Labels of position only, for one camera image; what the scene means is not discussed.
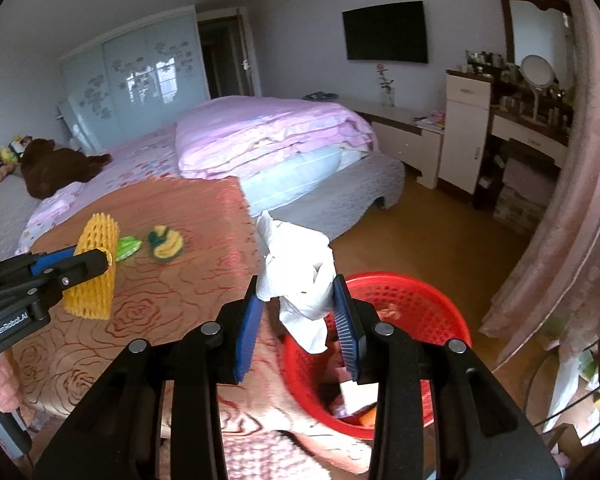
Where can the red plastic basket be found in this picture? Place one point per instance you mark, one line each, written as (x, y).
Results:
(420, 310)

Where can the pink curtain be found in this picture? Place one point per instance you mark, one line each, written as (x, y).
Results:
(580, 185)

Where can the light blue pillow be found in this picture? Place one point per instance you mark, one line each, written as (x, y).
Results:
(290, 180)

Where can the folded pink clothes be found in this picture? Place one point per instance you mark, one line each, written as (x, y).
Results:
(55, 210)

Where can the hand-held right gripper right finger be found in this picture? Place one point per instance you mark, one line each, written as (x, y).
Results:
(347, 325)

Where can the tall white cabinet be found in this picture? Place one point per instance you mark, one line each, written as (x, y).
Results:
(462, 135)

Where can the glass vase with flower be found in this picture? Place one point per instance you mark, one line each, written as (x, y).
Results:
(387, 92)

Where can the dark wooden door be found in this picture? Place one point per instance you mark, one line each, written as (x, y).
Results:
(225, 55)

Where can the dark blue cloth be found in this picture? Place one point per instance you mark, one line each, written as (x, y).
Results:
(320, 96)

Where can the round standing mirror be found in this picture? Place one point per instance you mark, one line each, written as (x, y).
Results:
(536, 72)

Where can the brown plush bear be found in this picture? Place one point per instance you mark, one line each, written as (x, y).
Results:
(55, 167)

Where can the pink papers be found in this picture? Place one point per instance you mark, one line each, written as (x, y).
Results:
(430, 120)

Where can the cosmetic bottles on cabinet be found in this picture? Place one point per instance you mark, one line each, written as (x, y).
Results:
(480, 62)

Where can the black wall television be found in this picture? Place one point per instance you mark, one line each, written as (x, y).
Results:
(385, 32)

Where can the folded pink quilt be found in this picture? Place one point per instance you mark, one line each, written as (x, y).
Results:
(270, 130)

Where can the person's left hand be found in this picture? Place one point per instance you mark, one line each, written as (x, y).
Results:
(5, 385)

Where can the yellow foam fruit net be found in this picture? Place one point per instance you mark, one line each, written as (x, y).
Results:
(95, 235)
(367, 416)

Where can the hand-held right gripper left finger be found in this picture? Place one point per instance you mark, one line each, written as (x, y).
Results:
(247, 330)

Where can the boxes under dressing table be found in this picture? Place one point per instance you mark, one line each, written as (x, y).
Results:
(522, 200)

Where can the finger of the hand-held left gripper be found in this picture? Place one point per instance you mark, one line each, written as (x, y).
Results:
(80, 267)
(52, 260)

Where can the bed with pink floral sheet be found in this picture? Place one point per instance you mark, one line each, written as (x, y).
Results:
(130, 160)

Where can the white dressing table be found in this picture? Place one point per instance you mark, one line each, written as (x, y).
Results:
(525, 132)

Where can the colourful plush toy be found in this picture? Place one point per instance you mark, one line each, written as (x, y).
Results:
(0, 160)

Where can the wooden framed dresser mirror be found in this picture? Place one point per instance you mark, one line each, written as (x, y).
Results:
(535, 30)

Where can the low white bench cabinet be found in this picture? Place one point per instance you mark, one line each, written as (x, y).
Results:
(405, 145)

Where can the glass door wardrobe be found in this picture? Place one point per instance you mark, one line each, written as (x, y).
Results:
(135, 80)

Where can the white tissue paper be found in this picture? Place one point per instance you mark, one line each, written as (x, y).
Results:
(295, 260)

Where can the cosmetic bottles on dresser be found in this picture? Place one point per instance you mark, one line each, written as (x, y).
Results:
(515, 104)

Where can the white paper piece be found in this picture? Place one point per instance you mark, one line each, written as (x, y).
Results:
(357, 397)

